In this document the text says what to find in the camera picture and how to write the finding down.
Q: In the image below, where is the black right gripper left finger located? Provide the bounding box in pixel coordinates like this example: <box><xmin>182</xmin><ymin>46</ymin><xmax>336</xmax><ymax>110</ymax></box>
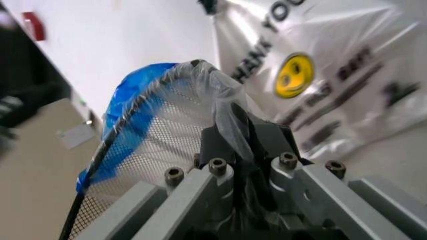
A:
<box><xmin>95</xmin><ymin>124</ymin><xmax>244</xmax><ymax>240</ymax></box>

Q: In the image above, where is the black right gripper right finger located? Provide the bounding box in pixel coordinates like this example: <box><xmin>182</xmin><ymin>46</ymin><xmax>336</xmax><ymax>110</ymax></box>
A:
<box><xmin>246</xmin><ymin>117</ymin><xmax>427</xmax><ymax>240</ymax></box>

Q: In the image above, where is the clear thin plastic garbage bag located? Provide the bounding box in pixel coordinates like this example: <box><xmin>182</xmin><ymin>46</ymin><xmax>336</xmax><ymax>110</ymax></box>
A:
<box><xmin>156</xmin><ymin>58</ymin><xmax>270</xmax><ymax>165</ymax></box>

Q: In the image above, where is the blue plastic bin liner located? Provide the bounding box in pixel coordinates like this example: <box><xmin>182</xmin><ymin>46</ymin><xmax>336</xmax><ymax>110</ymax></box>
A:
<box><xmin>75</xmin><ymin>62</ymin><xmax>188</xmax><ymax>195</ymax></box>

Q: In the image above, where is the white smiley thank-you plastic bag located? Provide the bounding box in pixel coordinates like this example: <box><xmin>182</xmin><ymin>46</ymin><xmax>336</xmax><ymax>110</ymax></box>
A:
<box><xmin>211</xmin><ymin>0</ymin><xmax>427</xmax><ymax>162</ymax></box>

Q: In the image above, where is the white label on door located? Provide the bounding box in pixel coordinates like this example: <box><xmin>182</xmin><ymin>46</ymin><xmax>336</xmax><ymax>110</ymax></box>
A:
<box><xmin>55</xmin><ymin>124</ymin><xmax>93</xmax><ymax>150</ymax></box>

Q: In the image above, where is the beige door panel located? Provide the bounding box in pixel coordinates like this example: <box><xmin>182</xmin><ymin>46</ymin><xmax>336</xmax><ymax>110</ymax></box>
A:
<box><xmin>0</xmin><ymin>97</ymin><xmax>105</xmax><ymax>240</ymax></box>

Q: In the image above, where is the black bulky object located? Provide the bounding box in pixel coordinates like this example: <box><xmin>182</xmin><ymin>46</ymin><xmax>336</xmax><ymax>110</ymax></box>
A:
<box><xmin>0</xmin><ymin>0</ymin><xmax>67</xmax><ymax>142</ymax></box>

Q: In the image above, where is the black wire mesh trash bin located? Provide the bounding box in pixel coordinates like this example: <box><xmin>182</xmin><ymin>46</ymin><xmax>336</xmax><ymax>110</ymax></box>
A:
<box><xmin>58</xmin><ymin>59</ymin><xmax>235</xmax><ymax>240</ymax></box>

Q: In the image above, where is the black wall hook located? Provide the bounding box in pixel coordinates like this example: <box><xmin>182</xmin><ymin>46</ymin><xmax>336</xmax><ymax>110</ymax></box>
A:
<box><xmin>196</xmin><ymin>0</ymin><xmax>219</xmax><ymax>16</ymax></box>

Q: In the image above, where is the red wall alarm box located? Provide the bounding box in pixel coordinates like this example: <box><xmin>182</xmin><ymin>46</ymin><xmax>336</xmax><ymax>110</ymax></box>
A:
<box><xmin>20</xmin><ymin>10</ymin><xmax>47</xmax><ymax>41</ymax></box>

